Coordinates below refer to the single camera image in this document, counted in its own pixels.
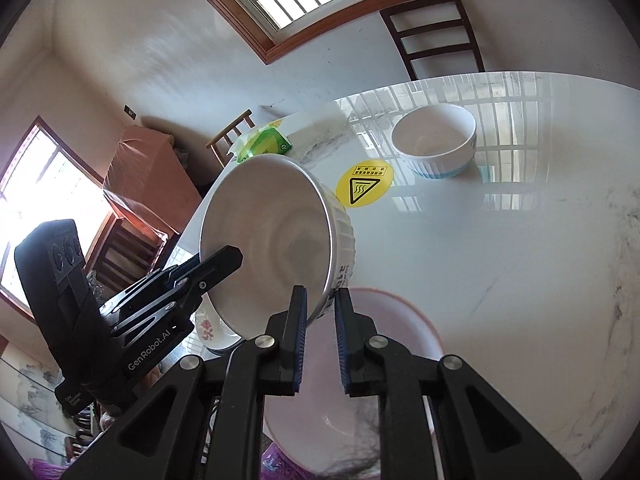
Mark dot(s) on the pink bowl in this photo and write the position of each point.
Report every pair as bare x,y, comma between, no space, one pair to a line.
320,425

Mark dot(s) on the white plate pink flower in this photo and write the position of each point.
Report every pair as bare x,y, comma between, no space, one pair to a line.
210,330

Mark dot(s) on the dark slatted chair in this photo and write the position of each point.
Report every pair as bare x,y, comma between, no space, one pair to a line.
422,11

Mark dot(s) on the green tissue pack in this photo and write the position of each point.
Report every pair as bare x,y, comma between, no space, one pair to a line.
265,144

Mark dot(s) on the person's purple clothing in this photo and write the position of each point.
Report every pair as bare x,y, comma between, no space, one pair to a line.
282,462

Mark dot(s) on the light wooden chair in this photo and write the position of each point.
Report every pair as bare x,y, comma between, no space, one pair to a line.
231,128

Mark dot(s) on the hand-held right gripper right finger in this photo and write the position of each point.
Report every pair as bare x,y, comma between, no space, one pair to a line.
342,340

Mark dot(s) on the dark wall switch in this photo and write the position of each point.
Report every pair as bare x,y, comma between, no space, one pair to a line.
130,111

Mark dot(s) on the glass shelf stand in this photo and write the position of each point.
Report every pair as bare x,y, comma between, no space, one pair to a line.
30,400

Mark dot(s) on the dark wooden furniture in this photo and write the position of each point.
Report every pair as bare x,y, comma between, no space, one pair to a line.
125,255

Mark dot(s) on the large wooden framed barred window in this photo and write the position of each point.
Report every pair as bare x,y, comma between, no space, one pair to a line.
350,22

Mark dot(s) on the white rabbit print bowl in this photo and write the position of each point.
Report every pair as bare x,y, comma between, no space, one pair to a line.
270,230

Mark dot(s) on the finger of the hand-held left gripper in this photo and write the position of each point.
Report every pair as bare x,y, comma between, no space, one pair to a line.
155,317
220,262

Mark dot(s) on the yellow round warning sticker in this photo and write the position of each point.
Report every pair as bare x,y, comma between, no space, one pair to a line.
365,185

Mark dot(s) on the side wooden framed window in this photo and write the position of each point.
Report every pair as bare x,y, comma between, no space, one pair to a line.
50,195

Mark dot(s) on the person's left forearm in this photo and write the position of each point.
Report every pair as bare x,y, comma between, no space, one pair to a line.
47,467

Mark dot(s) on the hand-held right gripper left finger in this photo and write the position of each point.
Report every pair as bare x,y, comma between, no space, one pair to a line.
298,340

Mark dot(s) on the white ribbed bowl blue base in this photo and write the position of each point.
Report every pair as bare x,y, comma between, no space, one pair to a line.
430,135

